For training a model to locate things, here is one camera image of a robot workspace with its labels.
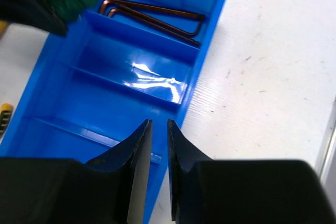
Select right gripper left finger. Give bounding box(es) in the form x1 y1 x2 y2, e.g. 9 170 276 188
52 120 153 223

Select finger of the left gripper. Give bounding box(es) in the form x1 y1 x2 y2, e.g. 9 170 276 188
1 0 68 36

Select blue divided plastic bin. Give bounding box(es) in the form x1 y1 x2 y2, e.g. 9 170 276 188
1 0 225 223

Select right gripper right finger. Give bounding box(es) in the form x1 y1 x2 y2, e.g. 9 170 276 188
167 120 262 223

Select dark hex key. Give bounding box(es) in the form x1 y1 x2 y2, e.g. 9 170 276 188
98 0 205 37
107 8 201 47

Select yellow black pliers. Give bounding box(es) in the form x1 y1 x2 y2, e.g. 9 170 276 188
0 103 14 137
0 21 8 36

